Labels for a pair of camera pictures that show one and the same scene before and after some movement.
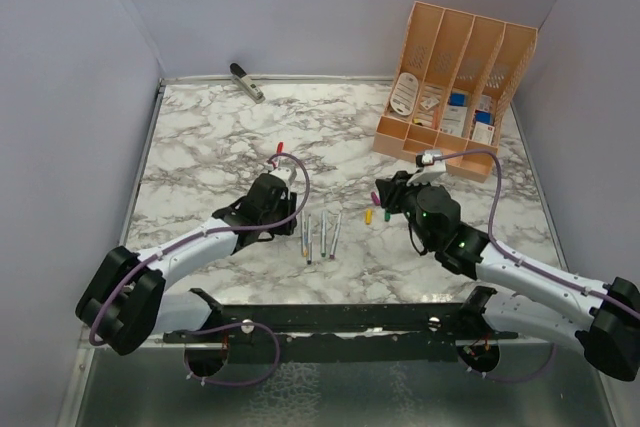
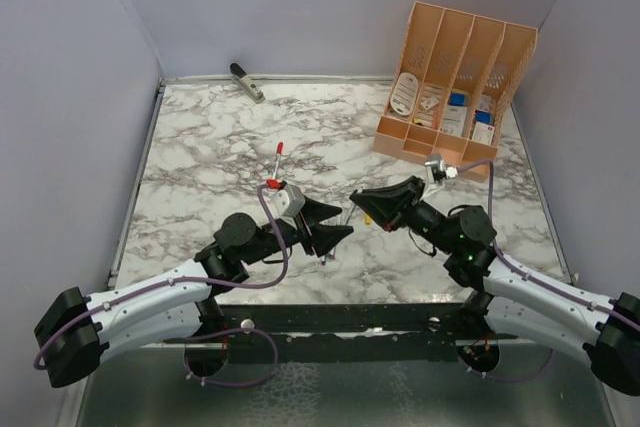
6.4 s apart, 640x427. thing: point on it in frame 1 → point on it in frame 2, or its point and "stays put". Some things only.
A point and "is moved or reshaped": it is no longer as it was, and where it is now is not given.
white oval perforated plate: (404, 94) stays put
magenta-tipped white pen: (336, 236) is moved or reshaped
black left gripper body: (282, 212) → (272, 241)
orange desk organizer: (454, 75) stays put
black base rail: (342, 333) stays put
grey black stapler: (243, 80) stays put
